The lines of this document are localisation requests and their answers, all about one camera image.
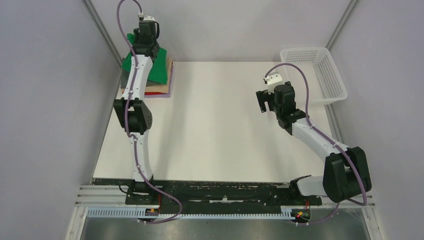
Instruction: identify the grey folded t-shirt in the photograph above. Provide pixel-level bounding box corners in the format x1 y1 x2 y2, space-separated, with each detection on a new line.
120 69 129 89

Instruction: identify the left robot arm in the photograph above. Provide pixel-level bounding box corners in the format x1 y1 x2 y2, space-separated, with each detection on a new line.
113 19 160 204

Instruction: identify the beige folded t-shirt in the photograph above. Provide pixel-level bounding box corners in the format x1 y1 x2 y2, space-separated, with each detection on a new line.
120 55 173 95

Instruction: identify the white slotted cable duct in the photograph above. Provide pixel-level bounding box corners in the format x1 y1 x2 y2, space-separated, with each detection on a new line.
86 207 311 221

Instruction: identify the right aluminium corner post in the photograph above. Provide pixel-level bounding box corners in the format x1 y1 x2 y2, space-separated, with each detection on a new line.
325 0 360 51

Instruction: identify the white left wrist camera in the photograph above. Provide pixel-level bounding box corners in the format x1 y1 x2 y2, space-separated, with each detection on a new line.
137 12 156 22

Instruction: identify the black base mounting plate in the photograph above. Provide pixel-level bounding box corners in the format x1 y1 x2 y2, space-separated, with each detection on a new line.
93 178 323 215

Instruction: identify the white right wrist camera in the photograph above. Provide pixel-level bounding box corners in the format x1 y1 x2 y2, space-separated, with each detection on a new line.
264 72 284 94

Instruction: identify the left aluminium corner post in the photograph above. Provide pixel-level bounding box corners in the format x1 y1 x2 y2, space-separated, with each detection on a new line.
82 0 123 67

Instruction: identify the green t-shirt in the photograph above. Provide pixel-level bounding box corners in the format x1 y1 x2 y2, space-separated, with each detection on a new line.
122 47 168 85

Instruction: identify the aluminium corner post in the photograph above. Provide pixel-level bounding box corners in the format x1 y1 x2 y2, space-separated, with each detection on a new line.
325 0 360 51
82 0 123 67

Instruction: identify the red folded t-shirt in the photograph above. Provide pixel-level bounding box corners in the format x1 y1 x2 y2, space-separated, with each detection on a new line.
121 92 167 97

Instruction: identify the white plastic basket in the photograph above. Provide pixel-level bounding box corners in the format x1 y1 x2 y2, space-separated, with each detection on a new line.
280 46 348 106

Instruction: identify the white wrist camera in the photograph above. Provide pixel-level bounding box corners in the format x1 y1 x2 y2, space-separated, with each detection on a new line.
137 12 156 22
264 72 284 94

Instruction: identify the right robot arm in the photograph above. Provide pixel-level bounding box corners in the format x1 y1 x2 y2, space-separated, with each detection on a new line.
255 82 372 206

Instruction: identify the aluminium frame rail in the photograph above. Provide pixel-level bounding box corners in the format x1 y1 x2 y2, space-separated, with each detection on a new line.
74 184 377 210

